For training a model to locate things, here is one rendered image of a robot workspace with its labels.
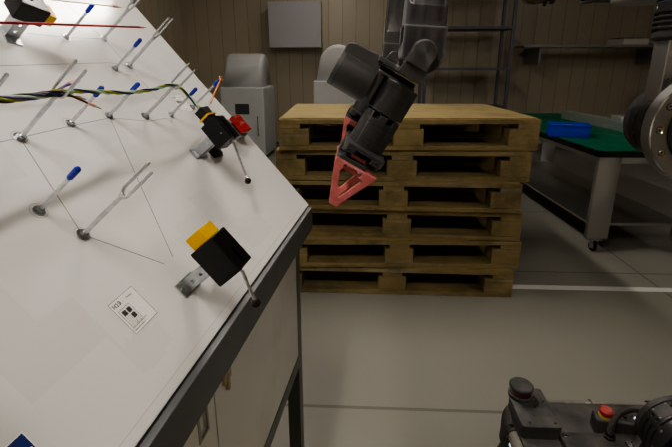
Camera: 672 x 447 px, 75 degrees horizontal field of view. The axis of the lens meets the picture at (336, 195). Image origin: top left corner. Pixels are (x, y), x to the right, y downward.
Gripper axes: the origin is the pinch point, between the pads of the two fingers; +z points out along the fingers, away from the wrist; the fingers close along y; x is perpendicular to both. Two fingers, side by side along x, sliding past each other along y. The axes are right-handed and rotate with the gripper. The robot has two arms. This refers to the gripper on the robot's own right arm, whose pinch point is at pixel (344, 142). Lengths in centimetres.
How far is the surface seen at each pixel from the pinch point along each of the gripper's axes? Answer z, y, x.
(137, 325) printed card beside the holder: 21, 71, -15
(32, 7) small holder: -2, 47, -54
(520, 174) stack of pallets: -14, -110, 94
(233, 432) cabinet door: 49, 52, 6
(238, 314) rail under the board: 23, 56, -4
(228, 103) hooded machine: 107, -469, -130
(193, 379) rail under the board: 24, 71, -6
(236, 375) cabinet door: 40, 49, 1
